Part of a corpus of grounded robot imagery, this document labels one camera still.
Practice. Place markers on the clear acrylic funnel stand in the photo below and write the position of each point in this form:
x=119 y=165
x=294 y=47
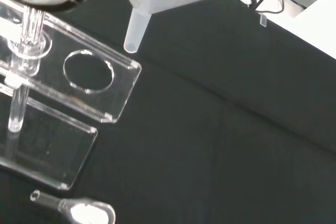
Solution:
x=123 y=82

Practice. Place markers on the glass weighing funnel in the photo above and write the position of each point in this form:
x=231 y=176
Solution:
x=86 y=212

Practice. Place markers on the black cloth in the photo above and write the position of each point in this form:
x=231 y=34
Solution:
x=210 y=129

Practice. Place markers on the clear plastic cloth clip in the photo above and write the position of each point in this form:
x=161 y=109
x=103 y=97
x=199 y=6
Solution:
x=263 y=20

